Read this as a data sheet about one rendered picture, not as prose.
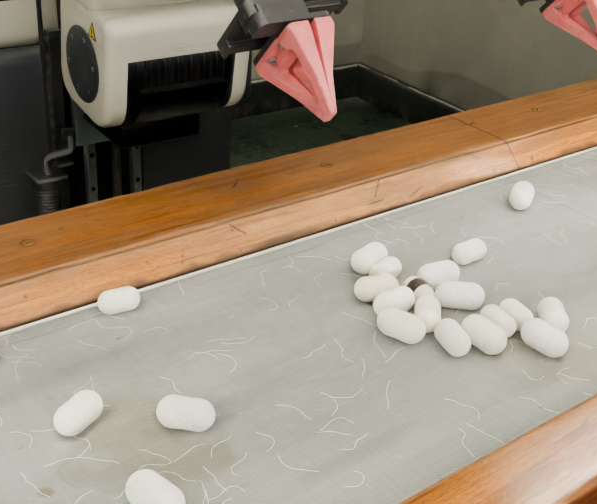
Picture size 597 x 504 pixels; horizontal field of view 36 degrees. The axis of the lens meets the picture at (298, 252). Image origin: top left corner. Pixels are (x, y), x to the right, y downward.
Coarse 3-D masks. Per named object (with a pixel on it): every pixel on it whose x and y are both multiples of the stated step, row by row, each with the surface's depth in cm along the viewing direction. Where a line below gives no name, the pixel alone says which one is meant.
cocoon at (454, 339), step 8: (440, 320) 68; (448, 320) 67; (440, 328) 67; (448, 328) 66; (456, 328) 66; (440, 336) 67; (448, 336) 66; (456, 336) 66; (464, 336) 66; (448, 344) 66; (456, 344) 65; (464, 344) 65; (448, 352) 66; (456, 352) 66; (464, 352) 66
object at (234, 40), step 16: (240, 0) 77; (256, 0) 73; (272, 0) 74; (304, 0) 76; (320, 0) 77; (336, 0) 78; (240, 16) 74; (224, 32) 76; (240, 32) 76; (224, 48) 77; (240, 48) 77; (256, 48) 79
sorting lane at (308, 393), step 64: (576, 192) 93; (256, 256) 78; (320, 256) 78; (448, 256) 80; (512, 256) 80; (576, 256) 81; (64, 320) 68; (128, 320) 68; (192, 320) 69; (256, 320) 69; (320, 320) 70; (576, 320) 72; (0, 384) 61; (64, 384) 61; (128, 384) 62; (192, 384) 62; (256, 384) 62; (320, 384) 63; (384, 384) 63; (448, 384) 64; (512, 384) 64; (576, 384) 64; (0, 448) 55; (64, 448) 56; (128, 448) 56; (192, 448) 56; (256, 448) 57; (320, 448) 57; (384, 448) 57; (448, 448) 58
